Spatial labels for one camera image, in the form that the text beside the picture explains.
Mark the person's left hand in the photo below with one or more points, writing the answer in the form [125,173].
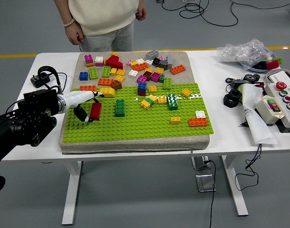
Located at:
[141,12]

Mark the person's right hand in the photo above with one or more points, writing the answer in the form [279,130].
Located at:
[74,34]

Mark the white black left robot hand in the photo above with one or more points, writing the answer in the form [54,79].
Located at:
[80,97]

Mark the blue 2x2 brick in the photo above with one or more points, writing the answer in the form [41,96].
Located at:
[142,87]
[83,76]

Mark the red 2x4 brick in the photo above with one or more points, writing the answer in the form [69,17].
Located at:
[96,112]

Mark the dark green 2x4 brick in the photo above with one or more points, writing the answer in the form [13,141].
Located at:
[172,102]
[120,108]

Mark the lime green studded baseplate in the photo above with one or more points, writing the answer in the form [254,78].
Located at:
[135,128]

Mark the person's left forearm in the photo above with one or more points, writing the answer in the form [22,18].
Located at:
[141,2]

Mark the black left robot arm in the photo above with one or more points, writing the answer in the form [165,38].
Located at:
[21,128]

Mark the person's right forearm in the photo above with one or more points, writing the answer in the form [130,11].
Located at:
[62,12]

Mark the orange 2x4 brick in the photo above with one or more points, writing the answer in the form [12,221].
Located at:
[177,69]
[86,88]
[140,67]
[198,122]
[105,82]

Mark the lime 2x4 brick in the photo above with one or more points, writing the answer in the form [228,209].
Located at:
[93,73]
[167,83]
[106,71]

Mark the magenta 2x2 brick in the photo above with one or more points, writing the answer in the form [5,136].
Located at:
[142,79]
[88,58]
[155,77]

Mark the yellow arched brick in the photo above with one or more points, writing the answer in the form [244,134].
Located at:
[108,92]

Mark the flat orange brick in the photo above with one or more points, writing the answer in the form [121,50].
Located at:
[90,64]

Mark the white 2x2 brick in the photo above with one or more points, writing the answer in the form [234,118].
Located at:
[99,59]
[148,62]
[133,73]
[201,114]
[140,61]

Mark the brown 2x2 brick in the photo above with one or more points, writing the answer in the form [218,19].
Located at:
[116,85]

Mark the pink 2x2 brick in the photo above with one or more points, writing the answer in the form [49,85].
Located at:
[99,64]

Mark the amber yellow small brick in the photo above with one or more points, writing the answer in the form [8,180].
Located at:
[114,54]

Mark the light grey 2x4 brick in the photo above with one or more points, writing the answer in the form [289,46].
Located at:
[152,54]

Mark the large red sloped brick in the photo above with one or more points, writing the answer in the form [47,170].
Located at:
[114,63]

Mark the black 2x2 brick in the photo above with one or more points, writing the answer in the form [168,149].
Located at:
[156,62]

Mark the dark grey sloped brick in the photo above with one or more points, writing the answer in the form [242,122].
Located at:
[164,65]

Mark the dark red 2x2 brick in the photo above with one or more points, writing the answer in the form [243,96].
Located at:
[147,76]

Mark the green 2x2 brick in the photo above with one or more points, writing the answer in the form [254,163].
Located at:
[150,101]

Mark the small dark green brick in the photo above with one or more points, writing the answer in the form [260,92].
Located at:
[161,78]

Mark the lime small brick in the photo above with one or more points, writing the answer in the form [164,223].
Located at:
[278,60]

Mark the grey floor connector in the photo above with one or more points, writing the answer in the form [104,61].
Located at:
[160,1]

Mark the person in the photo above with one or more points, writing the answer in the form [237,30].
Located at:
[99,16]

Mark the black power adapter plug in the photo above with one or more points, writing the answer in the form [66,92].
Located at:
[36,82]

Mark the white table leg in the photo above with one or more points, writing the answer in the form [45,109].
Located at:
[71,190]
[235,190]

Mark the clear bubble plastic bag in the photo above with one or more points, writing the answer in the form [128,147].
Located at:
[242,51]

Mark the large black hex nut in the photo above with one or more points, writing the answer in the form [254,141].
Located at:
[232,98]

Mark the blue shallow bowl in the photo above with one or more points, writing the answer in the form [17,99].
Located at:
[254,69]

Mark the black toothed gear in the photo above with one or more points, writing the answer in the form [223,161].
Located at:
[251,77]

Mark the lime green cloth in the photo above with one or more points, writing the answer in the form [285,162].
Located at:
[240,93]

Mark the black plastic part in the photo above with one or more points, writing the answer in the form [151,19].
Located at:
[261,65]

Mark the small white plastic cap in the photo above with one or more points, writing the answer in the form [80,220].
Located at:
[268,57]

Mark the metal floor socket plate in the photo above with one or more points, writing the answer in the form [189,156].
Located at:
[199,164]
[205,184]

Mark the white rounded tray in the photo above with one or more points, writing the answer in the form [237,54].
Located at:
[269,76]

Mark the small black plug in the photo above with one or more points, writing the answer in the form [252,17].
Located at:
[243,124]

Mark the white card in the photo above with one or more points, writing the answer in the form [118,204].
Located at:
[281,77]

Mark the white paper sheet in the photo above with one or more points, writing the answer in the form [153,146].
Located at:
[256,118]

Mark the white push-button control box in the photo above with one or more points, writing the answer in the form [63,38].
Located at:
[289,120]

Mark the small white switch box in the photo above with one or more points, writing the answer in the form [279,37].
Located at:
[269,111]

